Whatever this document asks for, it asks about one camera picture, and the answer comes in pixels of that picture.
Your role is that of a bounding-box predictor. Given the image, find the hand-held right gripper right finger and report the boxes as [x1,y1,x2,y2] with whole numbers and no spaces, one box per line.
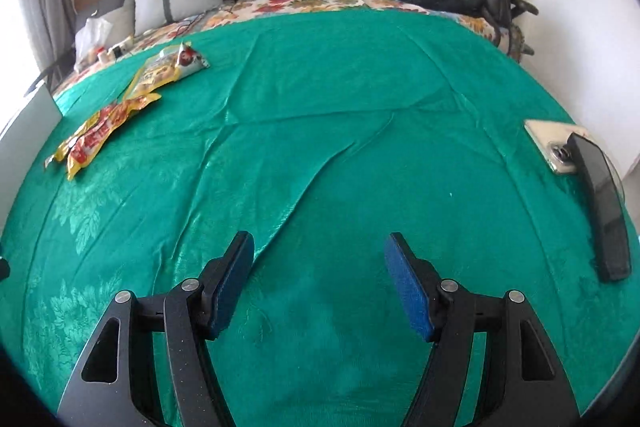
[384,232,583,427]

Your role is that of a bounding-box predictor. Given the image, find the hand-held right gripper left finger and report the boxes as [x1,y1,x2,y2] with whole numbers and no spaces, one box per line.
[57,231,256,427]

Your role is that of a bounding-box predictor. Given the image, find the red yellow snack packet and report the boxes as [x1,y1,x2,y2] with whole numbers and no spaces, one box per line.
[65,93,163,181]

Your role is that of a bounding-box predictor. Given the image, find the yellow peanut packet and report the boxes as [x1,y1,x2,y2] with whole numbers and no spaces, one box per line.
[125,48,184,101]

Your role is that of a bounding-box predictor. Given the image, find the triangular white red packet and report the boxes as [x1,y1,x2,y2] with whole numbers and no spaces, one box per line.
[175,41,211,80]

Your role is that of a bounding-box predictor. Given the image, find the white cardboard box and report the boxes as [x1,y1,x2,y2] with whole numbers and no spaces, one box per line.
[0,84,63,158]

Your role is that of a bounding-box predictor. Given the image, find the green blanket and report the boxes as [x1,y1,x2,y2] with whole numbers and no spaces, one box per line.
[0,4,640,427]

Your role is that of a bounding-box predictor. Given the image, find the beige smartphone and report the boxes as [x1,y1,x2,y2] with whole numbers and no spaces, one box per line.
[524,119,593,176]

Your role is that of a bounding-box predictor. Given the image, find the black remote control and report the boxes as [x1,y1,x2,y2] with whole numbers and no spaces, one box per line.
[567,132,630,284]

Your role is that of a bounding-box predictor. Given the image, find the dark wooden chair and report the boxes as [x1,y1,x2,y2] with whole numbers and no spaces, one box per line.
[25,52,76,98]

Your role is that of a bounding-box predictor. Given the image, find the clear plastic bag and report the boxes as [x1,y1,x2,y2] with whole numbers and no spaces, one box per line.
[82,17,114,58]

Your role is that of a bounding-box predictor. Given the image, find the floral bedsheet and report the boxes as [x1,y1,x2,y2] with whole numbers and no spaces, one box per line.
[52,0,503,98]

